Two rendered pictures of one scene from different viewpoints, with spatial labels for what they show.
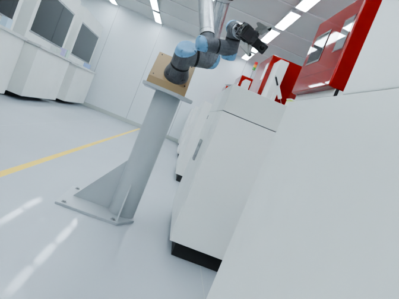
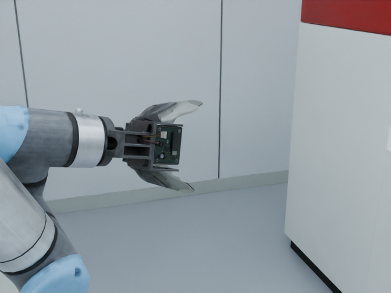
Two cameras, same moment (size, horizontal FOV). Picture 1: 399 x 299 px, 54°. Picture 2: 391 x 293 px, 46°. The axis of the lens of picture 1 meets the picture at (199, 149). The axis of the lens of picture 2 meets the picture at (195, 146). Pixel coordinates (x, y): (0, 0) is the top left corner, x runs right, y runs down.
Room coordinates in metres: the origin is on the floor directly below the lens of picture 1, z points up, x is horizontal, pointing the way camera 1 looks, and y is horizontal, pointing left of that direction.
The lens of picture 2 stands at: (1.90, 0.65, 1.40)
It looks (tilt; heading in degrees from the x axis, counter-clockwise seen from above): 20 degrees down; 257
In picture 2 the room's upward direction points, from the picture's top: straight up
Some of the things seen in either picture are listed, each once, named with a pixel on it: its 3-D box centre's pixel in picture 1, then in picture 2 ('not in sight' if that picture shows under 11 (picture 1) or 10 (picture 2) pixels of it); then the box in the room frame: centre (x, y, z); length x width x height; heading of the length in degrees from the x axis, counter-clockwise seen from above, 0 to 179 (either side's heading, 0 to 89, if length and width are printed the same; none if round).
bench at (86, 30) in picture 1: (67, 55); not in sight; (8.84, 3.54, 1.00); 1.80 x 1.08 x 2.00; 4
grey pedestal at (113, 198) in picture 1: (128, 148); not in sight; (2.37, 0.40, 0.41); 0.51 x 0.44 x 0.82; 97
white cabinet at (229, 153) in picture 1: (233, 187); not in sight; (2.54, -0.30, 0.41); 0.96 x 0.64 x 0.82; 4
